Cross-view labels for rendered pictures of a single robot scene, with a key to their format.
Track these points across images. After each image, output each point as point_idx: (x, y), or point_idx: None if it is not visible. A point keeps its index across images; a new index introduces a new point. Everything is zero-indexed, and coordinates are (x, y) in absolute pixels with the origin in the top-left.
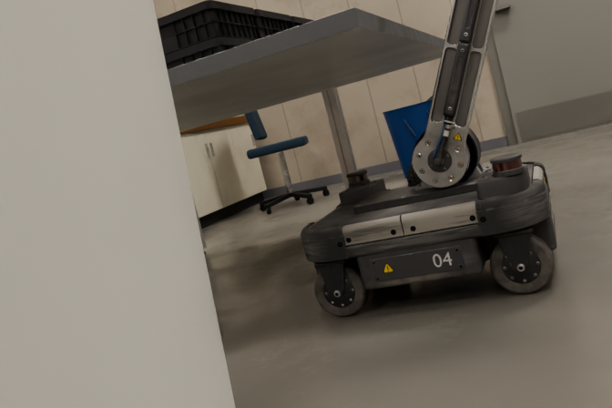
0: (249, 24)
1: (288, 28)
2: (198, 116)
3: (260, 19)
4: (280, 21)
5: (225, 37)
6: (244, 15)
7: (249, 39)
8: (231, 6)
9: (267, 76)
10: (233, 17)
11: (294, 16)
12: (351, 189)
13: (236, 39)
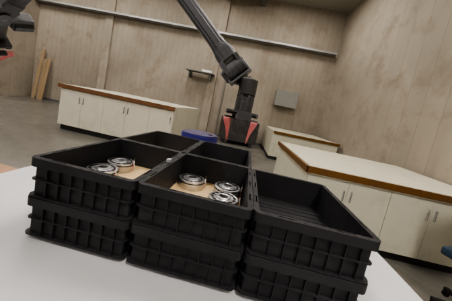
0: (117, 196)
1: (233, 224)
2: None
3: (152, 196)
4: (208, 210)
5: (38, 199)
6: None
7: (90, 213)
8: (73, 171)
9: None
10: (81, 182)
11: (264, 215)
12: None
13: (60, 207)
